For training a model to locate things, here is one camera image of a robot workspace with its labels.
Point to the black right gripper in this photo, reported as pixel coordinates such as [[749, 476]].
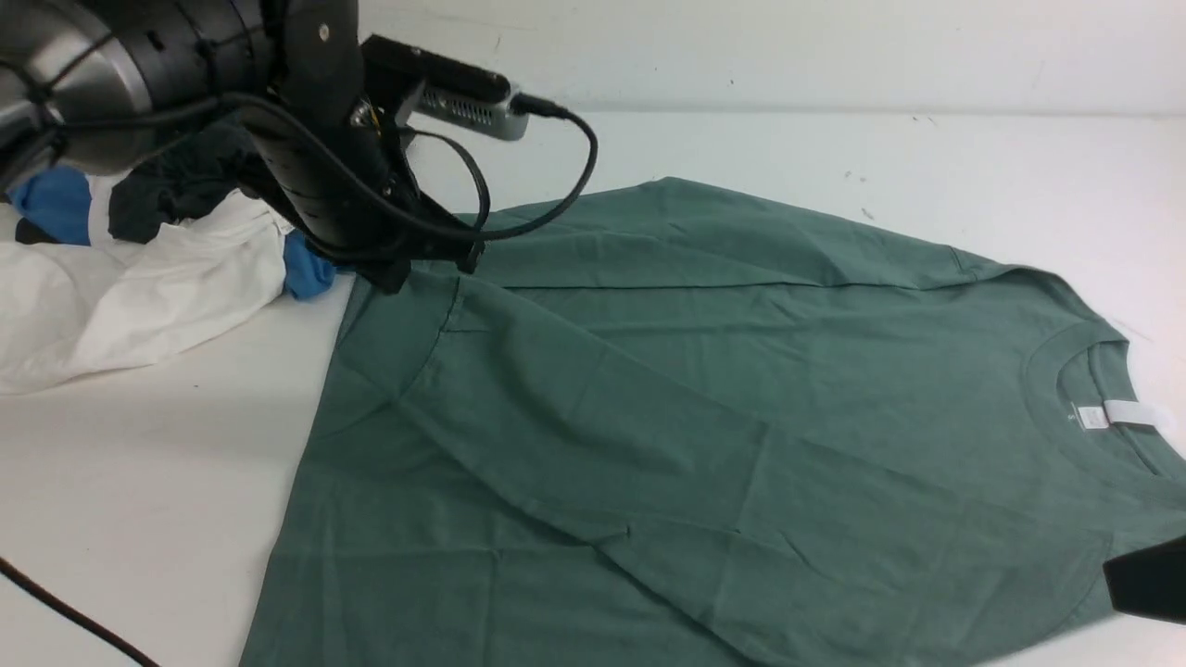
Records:
[[1150, 582]]

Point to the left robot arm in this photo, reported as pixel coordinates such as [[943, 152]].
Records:
[[102, 86]]

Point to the blue shirt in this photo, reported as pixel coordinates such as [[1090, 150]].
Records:
[[54, 208]]

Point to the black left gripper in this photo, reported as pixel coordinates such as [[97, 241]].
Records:
[[317, 79]]

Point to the white shirt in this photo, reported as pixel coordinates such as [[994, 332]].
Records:
[[74, 310]]

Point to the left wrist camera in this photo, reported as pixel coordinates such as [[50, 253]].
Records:
[[406, 79]]

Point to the dark grey shirt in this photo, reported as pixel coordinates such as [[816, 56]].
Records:
[[186, 182]]

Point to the green long sleeve shirt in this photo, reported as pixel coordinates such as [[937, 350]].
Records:
[[688, 427]]

